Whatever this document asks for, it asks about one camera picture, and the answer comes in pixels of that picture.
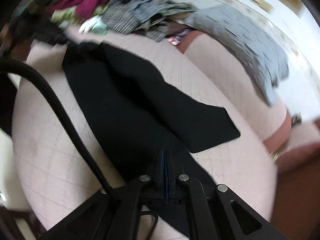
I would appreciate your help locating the pink bolster cushion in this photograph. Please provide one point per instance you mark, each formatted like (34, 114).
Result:
(272, 124)

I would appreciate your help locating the colourful packet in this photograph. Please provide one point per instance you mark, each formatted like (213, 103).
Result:
(176, 39)

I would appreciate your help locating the houndstooth checked garment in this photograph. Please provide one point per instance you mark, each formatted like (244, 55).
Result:
(118, 19)

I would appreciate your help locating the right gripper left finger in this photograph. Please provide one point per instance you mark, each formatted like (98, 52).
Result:
(162, 180)

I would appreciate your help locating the green patterned cloth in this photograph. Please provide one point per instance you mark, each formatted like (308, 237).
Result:
(69, 15)

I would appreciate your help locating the small black gold hair clip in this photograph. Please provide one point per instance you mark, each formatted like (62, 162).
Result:
(296, 119)

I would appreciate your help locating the grey quilted pillow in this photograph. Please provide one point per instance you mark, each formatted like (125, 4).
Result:
(262, 57)

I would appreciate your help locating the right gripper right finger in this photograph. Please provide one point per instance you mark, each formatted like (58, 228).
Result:
(179, 165)

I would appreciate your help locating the black pants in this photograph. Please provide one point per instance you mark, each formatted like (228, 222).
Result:
(133, 112)

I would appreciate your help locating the brown pink side cushion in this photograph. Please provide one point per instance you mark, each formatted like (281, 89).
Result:
(301, 146)

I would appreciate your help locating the grey denim garment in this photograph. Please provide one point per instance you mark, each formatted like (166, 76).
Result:
(142, 10)

